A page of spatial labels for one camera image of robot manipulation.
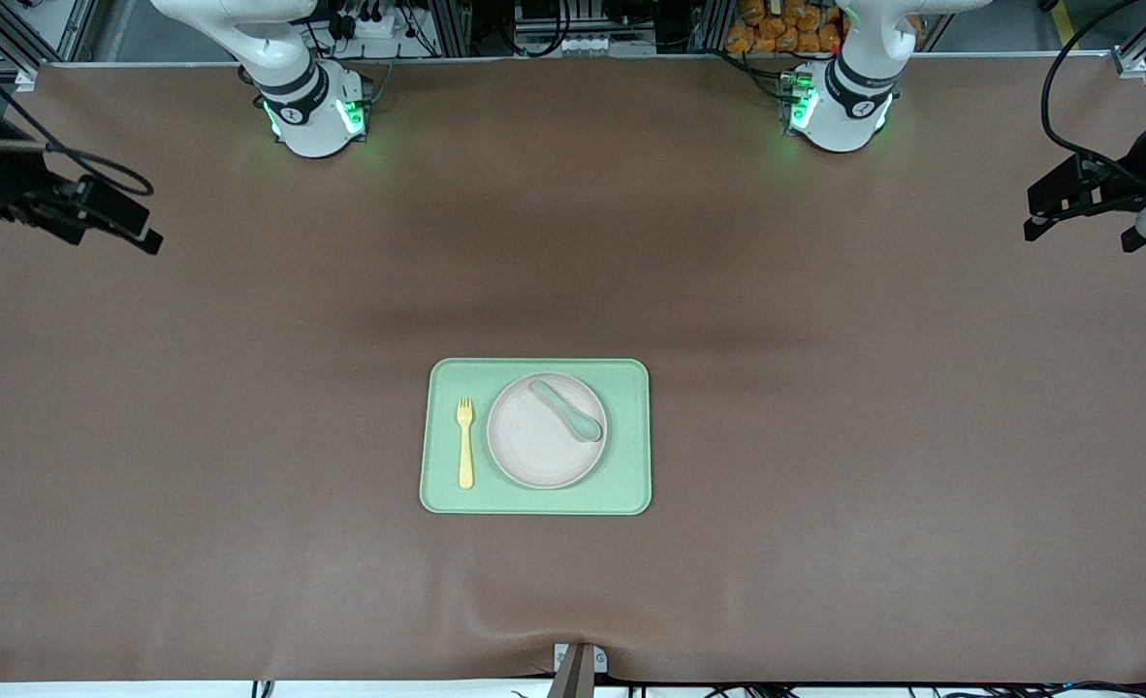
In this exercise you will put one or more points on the brown table cover mat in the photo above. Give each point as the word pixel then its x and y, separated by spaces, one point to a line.
pixel 825 388

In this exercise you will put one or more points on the metal table clamp bracket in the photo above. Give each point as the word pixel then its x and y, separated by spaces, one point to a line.
pixel 579 669

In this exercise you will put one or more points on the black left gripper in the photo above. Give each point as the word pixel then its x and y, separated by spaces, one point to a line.
pixel 1133 167

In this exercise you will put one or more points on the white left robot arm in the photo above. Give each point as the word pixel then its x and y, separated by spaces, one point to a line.
pixel 844 116

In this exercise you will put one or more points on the teal plastic spoon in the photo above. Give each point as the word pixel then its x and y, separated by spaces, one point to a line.
pixel 588 425

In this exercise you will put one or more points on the white speckled round plate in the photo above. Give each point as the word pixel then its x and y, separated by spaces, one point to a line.
pixel 534 446

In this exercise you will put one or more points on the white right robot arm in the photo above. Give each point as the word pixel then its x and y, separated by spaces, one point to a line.
pixel 311 116

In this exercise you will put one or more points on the orange snack bags pile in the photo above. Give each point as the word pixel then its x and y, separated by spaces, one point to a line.
pixel 786 24

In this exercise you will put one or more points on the yellow plastic fork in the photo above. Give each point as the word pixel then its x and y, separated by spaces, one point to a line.
pixel 465 456

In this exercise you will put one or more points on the white power strip with plugs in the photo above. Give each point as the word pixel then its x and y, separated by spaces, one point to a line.
pixel 371 21

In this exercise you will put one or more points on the mint green rectangular tray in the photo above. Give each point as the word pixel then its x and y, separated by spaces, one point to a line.
pixel 631 485

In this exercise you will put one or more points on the long white power strip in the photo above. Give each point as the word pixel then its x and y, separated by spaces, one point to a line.
pixel 588 46

